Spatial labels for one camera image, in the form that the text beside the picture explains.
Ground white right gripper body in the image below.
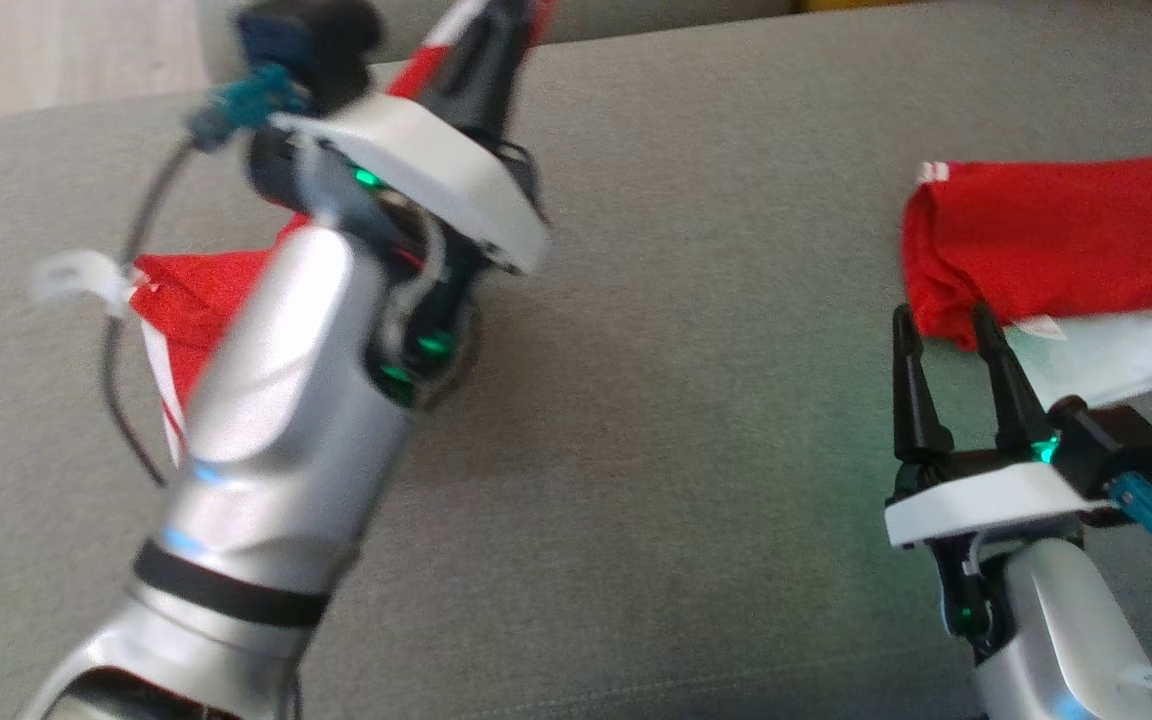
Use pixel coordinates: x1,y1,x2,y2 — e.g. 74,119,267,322
884,440,1122,549

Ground teal cable connector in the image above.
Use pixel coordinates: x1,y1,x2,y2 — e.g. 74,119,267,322
1106,472,1152,558
191,65,312,146

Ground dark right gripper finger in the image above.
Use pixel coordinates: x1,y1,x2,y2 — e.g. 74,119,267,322
971,303,1057,451
891,305,955,463

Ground red shorts with white stripes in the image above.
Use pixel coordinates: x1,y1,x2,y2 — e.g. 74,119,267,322
131,0,557,466

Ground teal left cable connector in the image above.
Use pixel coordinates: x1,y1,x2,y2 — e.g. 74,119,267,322
191,65,312,146

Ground teal right cable connector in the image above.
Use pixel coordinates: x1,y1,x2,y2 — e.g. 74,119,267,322
1106,472,1152,558

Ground white left cable tag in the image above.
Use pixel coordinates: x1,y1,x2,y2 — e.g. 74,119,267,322
31,250,137,316

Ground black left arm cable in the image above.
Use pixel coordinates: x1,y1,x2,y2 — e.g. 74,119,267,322
101,140,197,491

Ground grey sofa ottoman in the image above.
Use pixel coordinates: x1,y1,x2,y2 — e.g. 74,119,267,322
0,0,1152,720

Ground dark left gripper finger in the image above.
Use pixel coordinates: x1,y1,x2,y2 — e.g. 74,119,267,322
441,0,507,126
481,0,537,141

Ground red and white jersey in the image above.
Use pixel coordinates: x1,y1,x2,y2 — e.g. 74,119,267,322
901,153,1152,411

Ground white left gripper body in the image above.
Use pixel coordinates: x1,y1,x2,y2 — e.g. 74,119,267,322
271,95,552,276

